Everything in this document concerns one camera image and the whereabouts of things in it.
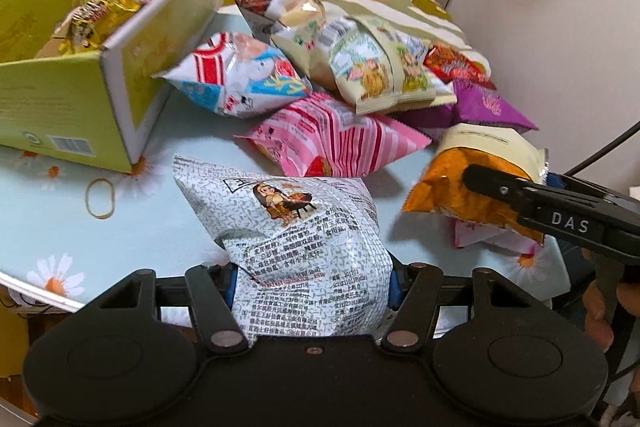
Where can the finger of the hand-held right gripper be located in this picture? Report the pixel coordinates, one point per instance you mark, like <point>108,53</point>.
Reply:
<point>557,183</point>
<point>492,184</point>

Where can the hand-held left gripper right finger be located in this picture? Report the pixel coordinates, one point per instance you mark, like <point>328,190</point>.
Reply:
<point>395,289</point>

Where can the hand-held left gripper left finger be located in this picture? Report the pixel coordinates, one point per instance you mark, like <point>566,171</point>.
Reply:
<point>231,281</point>

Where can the orange cream snack packet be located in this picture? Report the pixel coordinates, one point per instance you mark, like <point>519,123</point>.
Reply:
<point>450,187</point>

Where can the purple snack packet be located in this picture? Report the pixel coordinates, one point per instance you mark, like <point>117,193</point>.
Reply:
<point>485,104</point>

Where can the white grey printed snack packet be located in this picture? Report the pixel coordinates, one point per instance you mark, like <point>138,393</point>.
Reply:
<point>300,227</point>

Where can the pink striped snack packet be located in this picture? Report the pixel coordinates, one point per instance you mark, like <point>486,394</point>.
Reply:
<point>325,132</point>

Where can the red blue white snack packet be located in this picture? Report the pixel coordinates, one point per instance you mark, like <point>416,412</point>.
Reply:
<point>235,72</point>

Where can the green cardboard box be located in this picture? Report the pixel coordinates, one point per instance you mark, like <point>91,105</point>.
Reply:
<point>50,107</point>

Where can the person's right hand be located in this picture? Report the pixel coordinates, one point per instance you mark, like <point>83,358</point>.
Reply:
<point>597,322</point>

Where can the pink white snack packet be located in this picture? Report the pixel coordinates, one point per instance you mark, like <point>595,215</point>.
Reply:
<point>480,234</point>

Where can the yellow rubber band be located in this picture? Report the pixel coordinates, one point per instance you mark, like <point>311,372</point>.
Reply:
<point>101,180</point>

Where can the dark red snack packet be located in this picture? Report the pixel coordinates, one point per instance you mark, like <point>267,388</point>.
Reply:
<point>252,9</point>

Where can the gold wrapped snack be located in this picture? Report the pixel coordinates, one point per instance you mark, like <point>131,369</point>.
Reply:
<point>95,17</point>

